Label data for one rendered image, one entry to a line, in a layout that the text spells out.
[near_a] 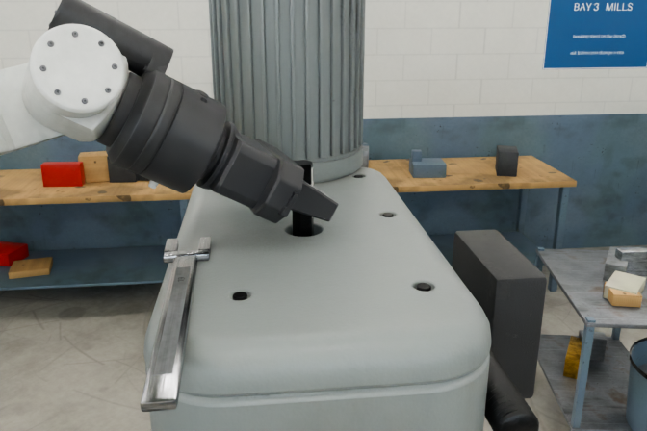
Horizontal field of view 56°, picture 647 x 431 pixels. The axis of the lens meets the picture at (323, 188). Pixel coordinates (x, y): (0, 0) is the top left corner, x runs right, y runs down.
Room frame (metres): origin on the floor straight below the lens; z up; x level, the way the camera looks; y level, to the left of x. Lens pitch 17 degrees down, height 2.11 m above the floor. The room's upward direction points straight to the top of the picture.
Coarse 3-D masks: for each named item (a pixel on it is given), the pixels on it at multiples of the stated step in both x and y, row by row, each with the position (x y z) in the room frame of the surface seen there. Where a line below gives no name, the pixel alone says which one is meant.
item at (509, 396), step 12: (492, 360) 0.47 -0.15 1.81; (492, 372) 0.45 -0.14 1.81; (504, 372) 0.45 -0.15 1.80; (492, 384) 0.43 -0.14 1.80; (504, 384) 0.43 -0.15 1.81; (492, 396) 0.42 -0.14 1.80; (504, 396) 0.41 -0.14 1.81; (516, 396) 0.41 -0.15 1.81; (492, 408) 0.41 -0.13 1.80; (504, 408) 0.40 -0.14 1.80; (516, 408) 0.40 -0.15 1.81; (528, 408) 0.40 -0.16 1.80; (492, 420) 0.40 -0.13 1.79; (504, 420) 0.39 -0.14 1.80; (516, 420) 0.39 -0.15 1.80; (528, 420) 0.39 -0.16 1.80
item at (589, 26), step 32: (576, 0) 5.00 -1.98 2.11; (608, 0) 5.03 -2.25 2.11; (640, 0) 5.06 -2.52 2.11; (576, 32) 5.01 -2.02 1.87; (608, 32) 5.04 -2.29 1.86; (640, 32) 5.07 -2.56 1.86; (544, 64) 4.98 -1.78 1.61; (576, 64) 5.01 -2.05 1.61; (608, 64) 5.04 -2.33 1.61; (640, 64) 5.07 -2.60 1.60
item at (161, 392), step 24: (168, 240) 0.52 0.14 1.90; (192, 264) 0.47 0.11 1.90; (168, 288) 0.42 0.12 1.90; (192, 288) 0.42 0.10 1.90; (168, 312) 0.38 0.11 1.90; (168, 336) 0.35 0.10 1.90; (168, 360) 0.32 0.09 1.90; (144, 384) 0.30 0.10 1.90; (168, 384) 0.30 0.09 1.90; (144, 408) 0.28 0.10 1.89; (168, 408) 0.28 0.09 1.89
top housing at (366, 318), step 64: (192, 192) 0.73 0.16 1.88; (384, 192) 0.68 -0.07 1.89; (256, 256) 0.50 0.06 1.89; (320, 256) 0.50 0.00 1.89; (384, 256) 0.50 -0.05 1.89; (192, 320) 0.38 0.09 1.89; (256, 320) 0.38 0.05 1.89; (320, 320) 0.38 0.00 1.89; (384, 320) 0.38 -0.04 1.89; (448, 320) 0.38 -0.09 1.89; (192, 384) 0.34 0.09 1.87; (256, 384) 0.34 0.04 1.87; (320, 384) 0.35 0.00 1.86; (384, 384) 0.35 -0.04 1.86; (448, 384) 0.36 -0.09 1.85
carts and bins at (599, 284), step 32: (544, 256) 2.93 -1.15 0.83; (576, 256) 2.93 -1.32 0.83; (608, 256) 2.72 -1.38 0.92; (640, 256) 2.68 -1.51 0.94; (576, 288) 2.56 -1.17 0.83; (608, 288) 2.45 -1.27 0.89; (640, 288) 2.45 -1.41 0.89; (608, 320) 2.26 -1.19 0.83; (640, 320) 2.26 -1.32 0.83; (544, 352) 2.85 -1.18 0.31; (576, 352) 2.69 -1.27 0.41; (608, 352) 2.85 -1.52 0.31; (640, 352) 2.44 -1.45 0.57; (576, 384) 2.28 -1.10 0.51; (608, 384) 2.57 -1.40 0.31; (640, 384) 2.21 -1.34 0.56; (576, 416) 2.25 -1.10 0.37; (608, 416) 2.33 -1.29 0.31; (640, 416) 2.19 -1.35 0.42
